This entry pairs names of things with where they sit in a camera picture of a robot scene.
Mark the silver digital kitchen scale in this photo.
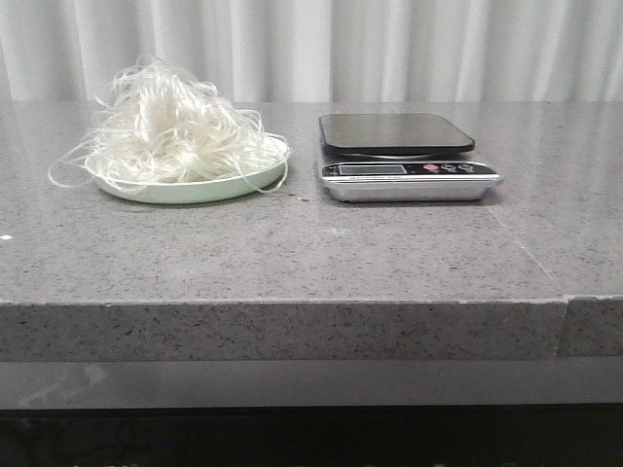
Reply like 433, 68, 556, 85
318, 113, 503, 202

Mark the white vermicelli noodle bundle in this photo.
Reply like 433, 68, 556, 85
48, 54, 291, 194

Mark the white pleated curtain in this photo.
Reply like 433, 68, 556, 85
1, 1, 622, 102

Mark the light green plastic plate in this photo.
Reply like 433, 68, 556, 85
84, 133, 290, 204

